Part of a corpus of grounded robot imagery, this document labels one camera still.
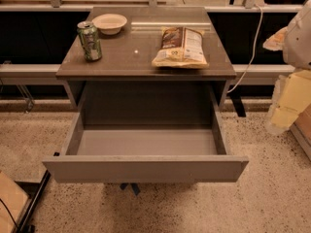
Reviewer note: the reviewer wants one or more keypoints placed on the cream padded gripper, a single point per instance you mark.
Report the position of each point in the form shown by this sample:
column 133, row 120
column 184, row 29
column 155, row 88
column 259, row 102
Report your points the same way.
column 298, row 44

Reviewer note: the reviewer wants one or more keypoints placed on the grey top drawer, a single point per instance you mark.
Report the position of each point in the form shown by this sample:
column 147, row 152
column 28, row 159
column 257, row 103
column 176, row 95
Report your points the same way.
column 146, row 132

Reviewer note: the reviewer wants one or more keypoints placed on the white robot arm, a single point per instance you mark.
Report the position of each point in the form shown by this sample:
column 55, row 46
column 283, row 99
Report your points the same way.
column 294, row 40

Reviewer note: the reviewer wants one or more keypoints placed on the cardboard box right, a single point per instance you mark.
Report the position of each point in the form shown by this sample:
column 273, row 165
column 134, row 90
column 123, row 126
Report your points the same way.
column 302, row 130

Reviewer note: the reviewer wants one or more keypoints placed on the cardboard box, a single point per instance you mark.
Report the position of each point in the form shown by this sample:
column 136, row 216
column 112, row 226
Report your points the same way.
column 14, row 200
column 302, row 130

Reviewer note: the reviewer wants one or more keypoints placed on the yellow brown chip bag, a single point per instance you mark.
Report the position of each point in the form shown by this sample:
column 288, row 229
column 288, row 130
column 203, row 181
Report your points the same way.
column 181, row 47

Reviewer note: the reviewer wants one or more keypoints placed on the white paper bowl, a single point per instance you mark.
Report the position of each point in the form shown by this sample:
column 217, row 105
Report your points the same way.
column 110, row 24

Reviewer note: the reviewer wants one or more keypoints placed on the green soda can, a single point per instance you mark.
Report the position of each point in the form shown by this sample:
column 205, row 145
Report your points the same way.
column 88, row 35

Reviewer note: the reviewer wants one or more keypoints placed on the cardboard box bottom left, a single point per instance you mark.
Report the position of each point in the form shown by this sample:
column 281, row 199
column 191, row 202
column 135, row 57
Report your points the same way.
column 14, row 200

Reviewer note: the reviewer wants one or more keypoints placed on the black floor rail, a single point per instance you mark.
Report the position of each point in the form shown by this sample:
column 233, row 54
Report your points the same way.
column 34, row 192

